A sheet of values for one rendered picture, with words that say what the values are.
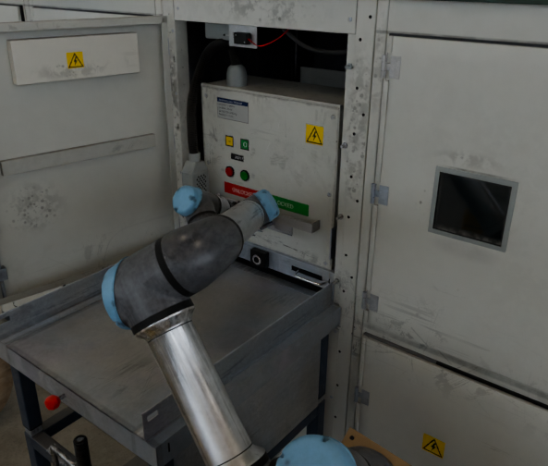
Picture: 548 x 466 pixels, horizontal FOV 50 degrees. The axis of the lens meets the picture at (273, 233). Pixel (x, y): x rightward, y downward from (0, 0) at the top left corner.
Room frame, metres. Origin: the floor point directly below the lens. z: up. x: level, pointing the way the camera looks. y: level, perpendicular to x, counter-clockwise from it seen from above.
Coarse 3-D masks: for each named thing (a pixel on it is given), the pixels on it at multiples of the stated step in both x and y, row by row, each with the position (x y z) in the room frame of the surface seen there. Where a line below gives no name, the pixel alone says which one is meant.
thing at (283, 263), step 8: (248, 248) 1.66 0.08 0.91; (264, 248) 1.63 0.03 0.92; (240, 256) 1.68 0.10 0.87; (248, 256) 1.66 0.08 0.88; (272, 256) 1.60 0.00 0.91; (280, 256) 1.58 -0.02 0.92; (288, 256) 1.57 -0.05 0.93; (272, 264) 1.60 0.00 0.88; (280, 264) 1.58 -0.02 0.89; (288, 264) 1.56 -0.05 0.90; (296, 264) 1.55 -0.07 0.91; (304, 264) 1.53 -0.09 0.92; (312, 264) 1.52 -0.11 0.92; (288, 272) 1.56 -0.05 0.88; (304, 272) 1.53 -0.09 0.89; (312, 272) 1.51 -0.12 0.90; (320, 272) 1.50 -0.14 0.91; (328, 272) 1.48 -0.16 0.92; (312, 280) 1.51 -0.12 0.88; (320, 280) 1.50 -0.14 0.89
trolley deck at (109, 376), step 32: (224, 288) 1.51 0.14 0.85; (256, 288) 1.51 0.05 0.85; (288, 288) 1.52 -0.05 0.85; (64, 320) 1.33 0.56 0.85; (96, 320) 1.34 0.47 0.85; (192, 320) 1.34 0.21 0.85; (224, 320) 1.34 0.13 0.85; (256, 320) 1.34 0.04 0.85; (320, 320) 1.35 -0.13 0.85; (0, 352) 1.24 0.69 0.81; (32, 352) 1.19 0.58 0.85; (64, 352) 1.19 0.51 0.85; (96, 352) 1.19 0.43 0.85; (128, 352) 1.19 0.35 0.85; (224, 352) 1.20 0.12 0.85; (288, 352) 1.22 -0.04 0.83; (64, 384) 1.07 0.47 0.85; (96, 384) 1.07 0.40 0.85; (128, 384) 1.07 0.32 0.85; (160, 384) 1.07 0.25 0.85; (256, 384) 1.12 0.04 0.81; (96, 416) 1.00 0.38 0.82; (128, 416) 0.97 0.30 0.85; (128, 448) 0.93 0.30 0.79; (160, 448) 0.89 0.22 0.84
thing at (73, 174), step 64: (0, 64) 1.52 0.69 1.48; (64, 64) 1.60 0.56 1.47; (128, 64) 1.72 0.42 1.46; (0, 128) 1.50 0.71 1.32; (64, 128) 1.61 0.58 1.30; (128, 128) 1.74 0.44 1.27; (0, 192) 1.48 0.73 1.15; (64, 192) 1.59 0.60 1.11; (128, 192) 1.72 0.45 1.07; (0, 256) 1.46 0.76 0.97; (64, 256) 1.57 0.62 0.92
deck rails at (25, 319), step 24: (72, 288) 1.41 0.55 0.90; (96, 288) 1.47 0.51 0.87; (24, 312) 1.30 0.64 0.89; (48, 312) 1.35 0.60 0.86; (72, 312) 1.37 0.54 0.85; (288, 312) 1.28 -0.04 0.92; (312, 312) 1.36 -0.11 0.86; (0, 336) 1.24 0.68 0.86; (24, 336) 1.26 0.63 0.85; (264, 336) 1.20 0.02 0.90; (288, 336) 1.27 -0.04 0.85; (240, 360) 1.13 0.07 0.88; (168, 408) 0.95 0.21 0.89; (144, 432) 0.90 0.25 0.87
